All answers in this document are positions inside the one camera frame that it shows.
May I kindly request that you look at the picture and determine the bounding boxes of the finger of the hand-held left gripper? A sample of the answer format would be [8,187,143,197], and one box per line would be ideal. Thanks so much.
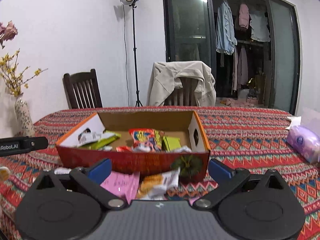
[19,136,49,152]

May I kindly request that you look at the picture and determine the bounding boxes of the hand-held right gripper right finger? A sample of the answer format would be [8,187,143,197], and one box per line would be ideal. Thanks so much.
[192,158,290,210]

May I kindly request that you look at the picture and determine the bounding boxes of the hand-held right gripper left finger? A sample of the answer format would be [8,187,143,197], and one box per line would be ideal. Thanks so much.
[31,158,127,210]

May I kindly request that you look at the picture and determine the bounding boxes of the large pink snack packet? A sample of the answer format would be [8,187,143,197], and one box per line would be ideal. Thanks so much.
[100,171,140,204]

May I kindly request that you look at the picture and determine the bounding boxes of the long green white snack packet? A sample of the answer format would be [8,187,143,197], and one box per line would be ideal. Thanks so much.
[85,131,122,150]

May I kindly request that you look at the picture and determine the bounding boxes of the red cardboard box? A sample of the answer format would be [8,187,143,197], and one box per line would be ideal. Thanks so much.
[55,110,211,180]

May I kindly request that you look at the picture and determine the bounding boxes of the red snack bag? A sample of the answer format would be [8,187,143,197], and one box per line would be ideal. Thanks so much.
[129,128,165,152]

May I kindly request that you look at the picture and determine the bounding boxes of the green box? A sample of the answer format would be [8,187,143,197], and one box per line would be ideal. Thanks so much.
[162,136,182,152]

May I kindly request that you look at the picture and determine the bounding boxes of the white cracker packet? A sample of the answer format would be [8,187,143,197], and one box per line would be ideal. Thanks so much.
[136,167,181,201]

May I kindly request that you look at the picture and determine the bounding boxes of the floral ceramic vase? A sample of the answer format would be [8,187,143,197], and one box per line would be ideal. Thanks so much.
[14,96,35,137]

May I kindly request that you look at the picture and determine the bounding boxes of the red patterned tablecloth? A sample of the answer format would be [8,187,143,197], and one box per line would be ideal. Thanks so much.
[0,106,320,240]

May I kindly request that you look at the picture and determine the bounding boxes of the yellow flower branches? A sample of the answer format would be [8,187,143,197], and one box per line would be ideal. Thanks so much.
[0,50,48,98]

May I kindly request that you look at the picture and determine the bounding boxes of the pink cloth heap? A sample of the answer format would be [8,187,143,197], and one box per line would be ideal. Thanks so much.
[220,97,262,107]

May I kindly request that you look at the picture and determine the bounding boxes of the dark wooden chair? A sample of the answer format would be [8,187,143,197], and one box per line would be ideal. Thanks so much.
[62,69,103,110]

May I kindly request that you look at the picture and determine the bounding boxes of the brown wooden chair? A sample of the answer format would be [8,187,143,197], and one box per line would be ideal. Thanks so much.
[164,77,200,106]

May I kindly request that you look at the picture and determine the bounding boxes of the purple tissue pack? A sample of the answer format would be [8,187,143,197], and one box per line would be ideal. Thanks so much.
[286,126,320,163]

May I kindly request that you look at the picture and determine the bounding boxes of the white paper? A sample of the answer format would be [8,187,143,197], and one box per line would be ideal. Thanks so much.
[286,116,303,130]

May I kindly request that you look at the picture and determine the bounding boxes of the beige jacket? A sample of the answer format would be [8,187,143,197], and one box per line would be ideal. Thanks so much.
[146,61,216,107]

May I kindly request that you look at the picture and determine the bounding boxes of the pale long hanging garment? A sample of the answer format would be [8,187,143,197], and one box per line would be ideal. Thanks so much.
[232,45,249,90]

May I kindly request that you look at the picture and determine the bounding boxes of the pink flowers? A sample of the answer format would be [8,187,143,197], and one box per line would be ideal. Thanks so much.
[0,21,18,49]

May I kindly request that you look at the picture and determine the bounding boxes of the studio light on stand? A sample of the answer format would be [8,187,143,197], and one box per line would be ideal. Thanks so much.
[120,0,143,107]

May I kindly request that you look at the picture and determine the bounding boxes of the light blue hanging shirt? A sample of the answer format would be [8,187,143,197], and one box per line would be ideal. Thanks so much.
[215,0,237,55]

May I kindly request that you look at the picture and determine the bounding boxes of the white hanging garment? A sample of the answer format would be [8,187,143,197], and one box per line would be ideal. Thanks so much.
[250,12,271,42]

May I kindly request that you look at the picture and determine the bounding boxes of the pink hanging garment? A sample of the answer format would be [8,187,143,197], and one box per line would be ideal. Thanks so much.
[238,4,250,30]

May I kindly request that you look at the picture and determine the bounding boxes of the black sliding glass door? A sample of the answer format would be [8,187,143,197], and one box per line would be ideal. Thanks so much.
[162,0,300,115]

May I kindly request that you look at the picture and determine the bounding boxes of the black light cable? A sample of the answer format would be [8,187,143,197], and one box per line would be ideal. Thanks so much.
[122,5,130,107]

